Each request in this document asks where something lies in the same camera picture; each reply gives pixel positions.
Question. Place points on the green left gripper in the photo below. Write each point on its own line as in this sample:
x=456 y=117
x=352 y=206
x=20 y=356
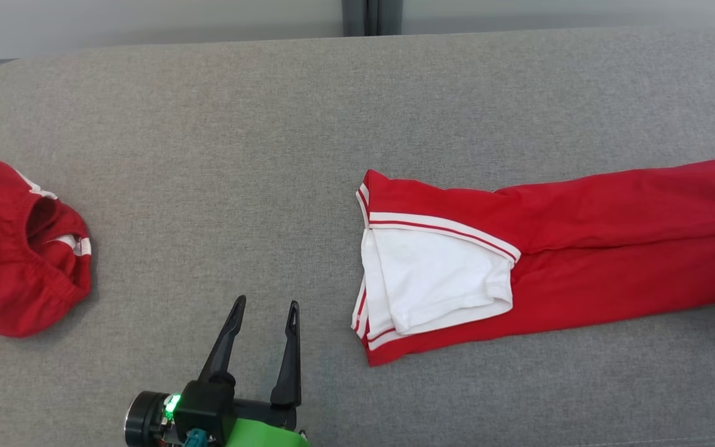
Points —
x=264 y=431

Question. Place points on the red white basketball jersey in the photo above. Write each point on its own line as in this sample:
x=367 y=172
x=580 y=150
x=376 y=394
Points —
x=612 y=261

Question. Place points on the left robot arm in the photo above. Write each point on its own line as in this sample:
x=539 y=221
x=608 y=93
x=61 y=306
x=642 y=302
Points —
x=143 y=419

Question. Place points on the grey fabric sofa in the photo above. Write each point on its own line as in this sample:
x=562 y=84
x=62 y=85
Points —
x=208 y=155

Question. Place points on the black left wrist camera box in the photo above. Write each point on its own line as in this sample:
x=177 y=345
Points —
x=208 y=406

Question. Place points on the teal left camera connector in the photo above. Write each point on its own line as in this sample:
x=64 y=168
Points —
x=199 y=439

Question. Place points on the grey partition post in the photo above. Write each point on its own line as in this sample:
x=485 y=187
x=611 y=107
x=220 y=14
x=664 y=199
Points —
x=370 y=15

